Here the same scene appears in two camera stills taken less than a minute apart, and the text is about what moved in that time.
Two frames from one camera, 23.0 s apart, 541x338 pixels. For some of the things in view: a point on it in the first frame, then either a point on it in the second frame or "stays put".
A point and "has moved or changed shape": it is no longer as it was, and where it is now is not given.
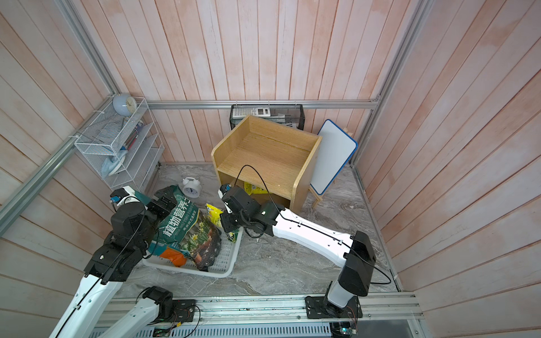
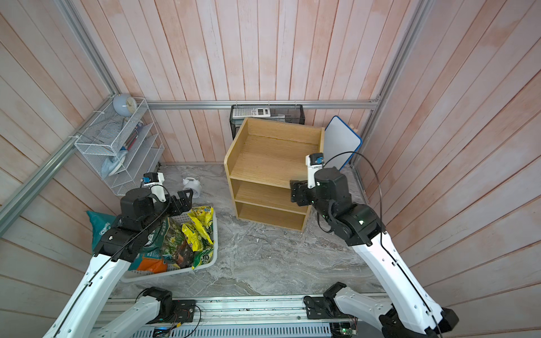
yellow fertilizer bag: [251, 189] to [194, 241]
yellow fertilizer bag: [215, 215] to [203, 217]
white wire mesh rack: [125, 150] stays put
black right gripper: [227, 220] to [300, 189]
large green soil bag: [186, 239] has moved or changed shape
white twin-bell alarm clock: [191, 187] stays put
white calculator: [243, 113] stays put
